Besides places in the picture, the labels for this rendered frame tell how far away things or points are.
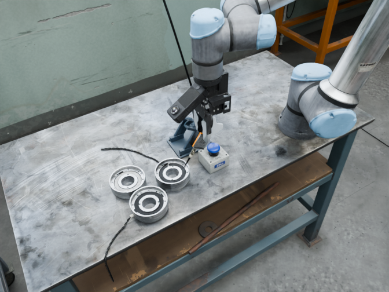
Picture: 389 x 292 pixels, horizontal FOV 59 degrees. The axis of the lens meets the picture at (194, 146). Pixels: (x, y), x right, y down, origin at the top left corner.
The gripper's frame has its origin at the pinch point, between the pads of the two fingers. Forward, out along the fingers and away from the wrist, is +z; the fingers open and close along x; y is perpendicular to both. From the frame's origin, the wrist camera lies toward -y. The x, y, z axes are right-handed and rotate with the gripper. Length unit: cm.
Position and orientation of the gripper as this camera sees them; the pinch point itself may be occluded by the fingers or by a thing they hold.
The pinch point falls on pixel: (201, 136)
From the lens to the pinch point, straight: 98.8
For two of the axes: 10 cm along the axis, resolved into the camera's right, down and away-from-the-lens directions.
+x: -4.7, -5.9, 6.5
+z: 0.4, 7.2, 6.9
